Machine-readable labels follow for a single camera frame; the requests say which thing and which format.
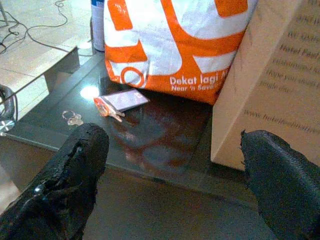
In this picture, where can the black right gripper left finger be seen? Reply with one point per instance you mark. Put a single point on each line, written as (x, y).
(65, 180)

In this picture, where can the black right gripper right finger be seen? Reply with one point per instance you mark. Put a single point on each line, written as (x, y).
(282, 180)

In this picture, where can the key with orange tag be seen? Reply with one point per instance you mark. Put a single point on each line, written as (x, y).
(102, 107)

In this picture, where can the brown printed paper bag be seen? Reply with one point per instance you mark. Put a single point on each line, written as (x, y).
(270, 95)

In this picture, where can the dark glass coffee table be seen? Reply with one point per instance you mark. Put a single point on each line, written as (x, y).
(155, 140)

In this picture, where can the white and blue bottle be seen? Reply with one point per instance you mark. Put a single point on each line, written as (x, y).
(98, 27)

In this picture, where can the orange and white plastic bag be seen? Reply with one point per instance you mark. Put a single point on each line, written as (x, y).
(175, 47)

